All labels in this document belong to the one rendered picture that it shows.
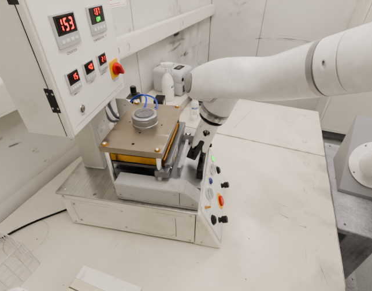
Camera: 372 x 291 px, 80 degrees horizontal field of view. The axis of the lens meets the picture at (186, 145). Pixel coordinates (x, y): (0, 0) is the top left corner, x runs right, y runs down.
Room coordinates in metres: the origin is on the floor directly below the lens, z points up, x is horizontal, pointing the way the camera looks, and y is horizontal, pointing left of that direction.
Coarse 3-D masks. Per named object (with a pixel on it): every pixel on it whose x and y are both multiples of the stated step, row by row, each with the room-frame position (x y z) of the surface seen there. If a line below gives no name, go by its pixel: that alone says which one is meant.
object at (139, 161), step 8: (176, 128) 0.65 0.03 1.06; (168, 144) 0.55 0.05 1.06; (168, 152) 0.53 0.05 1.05; (112, 160) 0.51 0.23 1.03; (120, 160) 0.51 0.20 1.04; (128, 160) 0.50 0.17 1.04; (136, 160) 0.50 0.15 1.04; (144, 160) 0.49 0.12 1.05; (152, 160) 0.49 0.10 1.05; (152, 168) 0.49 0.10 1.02
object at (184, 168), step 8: (184, 144) 0.62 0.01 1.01; (184, 152) 0.57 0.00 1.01; (176, 160) 0.58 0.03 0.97; (184, 160) 0.57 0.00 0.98; (192, 160) 0.58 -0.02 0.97; (176, 168) 0.54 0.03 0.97; (184, 168) 0.54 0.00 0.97; (192, 168) 0.54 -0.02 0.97; (176, 176) 0.50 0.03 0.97; (184, 176) 0.50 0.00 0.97; (192, 176) 0.50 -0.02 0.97; (192, 184) 0.47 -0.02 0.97; (200, 184) 0.47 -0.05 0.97; (200, 192) 0.46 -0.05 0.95
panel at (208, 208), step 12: (216, 168) 0.67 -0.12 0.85; (204, 180) 0.53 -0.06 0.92; (216, 180) 0.61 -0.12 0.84; (204, 192) 0.49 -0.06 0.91; (216, 192) 0.56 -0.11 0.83; (204, 204) 0.45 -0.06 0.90; (216, 204) 0.51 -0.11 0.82; (204, 216) 0.41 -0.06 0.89; (216, 216) 0.47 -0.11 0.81; (216, 228) 0.43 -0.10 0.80
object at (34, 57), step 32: (0, 0) 0.47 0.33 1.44; (32, 0) 0.48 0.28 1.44; (64, 0) 0.57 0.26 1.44; (96, 0) 0.70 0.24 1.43; (0, 32) 0.47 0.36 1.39; (32, 32) 0.46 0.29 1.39; (96, 32) 0.66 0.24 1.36; (0, 64) 0.48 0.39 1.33; (32, 64) 0.47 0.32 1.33; (64, 64) 0.51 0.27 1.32; (96, 64) 0.63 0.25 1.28; (32, 96) 0.47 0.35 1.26; (64, 96) 0.47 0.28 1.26; (96, 96) 0.59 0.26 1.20; (32, 128) 0.48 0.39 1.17; (64, 128) 0.46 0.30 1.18; (96, 128) 0.60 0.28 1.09; (96, 160) 0.58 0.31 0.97
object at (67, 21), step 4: (64, 16) 0.55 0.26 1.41; (68, 16) 0.56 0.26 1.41; (56, 20) 0.52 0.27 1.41; (60, 20) 0.53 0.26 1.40; (64, 20) 0.54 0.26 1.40; (68, 20) 0.56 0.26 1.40; (72, 20) 0.57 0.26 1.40; (60, 24) 0.53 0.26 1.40; (64, 24) 0.54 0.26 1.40; (68, 24) 0.55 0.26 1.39; (72, 24) 0.57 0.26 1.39; (60, 28) 0.52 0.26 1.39; (64, 28) 0.54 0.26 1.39; (68, 28) 0.55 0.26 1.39; (72, 28) 0.56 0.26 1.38; (60, 32) 0.52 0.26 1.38; (64, 32) 0.53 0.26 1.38
